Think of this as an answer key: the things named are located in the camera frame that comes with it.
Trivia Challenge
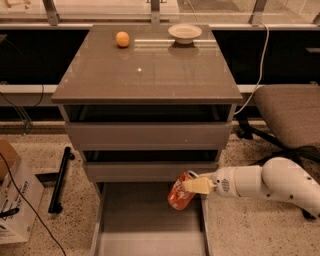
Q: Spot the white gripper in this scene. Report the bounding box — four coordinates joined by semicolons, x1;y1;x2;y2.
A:
182;167;238;198

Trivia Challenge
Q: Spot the red coke can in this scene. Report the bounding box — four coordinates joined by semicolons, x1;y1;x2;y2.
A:
167;170;197;210

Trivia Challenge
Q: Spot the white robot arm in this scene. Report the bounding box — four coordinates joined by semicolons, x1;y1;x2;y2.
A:
183;157;320;219

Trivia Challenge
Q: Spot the open bottom grey drawer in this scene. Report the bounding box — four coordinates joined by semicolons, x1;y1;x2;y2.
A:
90;182;212;256

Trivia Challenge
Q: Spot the grey drawer cabinet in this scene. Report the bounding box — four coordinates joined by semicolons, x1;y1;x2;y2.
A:
50;23;243;256

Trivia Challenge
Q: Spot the middle grey drawer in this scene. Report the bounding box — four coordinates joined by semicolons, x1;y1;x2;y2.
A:
83;162;219;182

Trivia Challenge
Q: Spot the top grey drawer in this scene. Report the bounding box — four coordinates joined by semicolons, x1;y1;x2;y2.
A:
65;123;231;151

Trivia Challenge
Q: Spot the grey office chair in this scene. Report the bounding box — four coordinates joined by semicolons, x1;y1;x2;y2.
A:
236;84;320;163

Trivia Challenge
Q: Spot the white ceramic bowl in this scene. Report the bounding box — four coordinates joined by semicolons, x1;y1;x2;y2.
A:
168;24;202;44

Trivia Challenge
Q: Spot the black metal bar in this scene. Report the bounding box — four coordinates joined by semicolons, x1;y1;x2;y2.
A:
48;147;75;214

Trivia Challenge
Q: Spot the orange fruit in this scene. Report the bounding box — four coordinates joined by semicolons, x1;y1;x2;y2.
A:
116;31;130;48

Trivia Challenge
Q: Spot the cardboard box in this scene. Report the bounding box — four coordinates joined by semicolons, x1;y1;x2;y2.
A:
0;139;44;244

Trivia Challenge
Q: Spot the white hanging cable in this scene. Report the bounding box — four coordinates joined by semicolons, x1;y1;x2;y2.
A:
233;22;271;116

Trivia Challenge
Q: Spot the black floor cable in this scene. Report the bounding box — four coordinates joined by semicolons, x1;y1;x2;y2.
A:
0;151;68;256

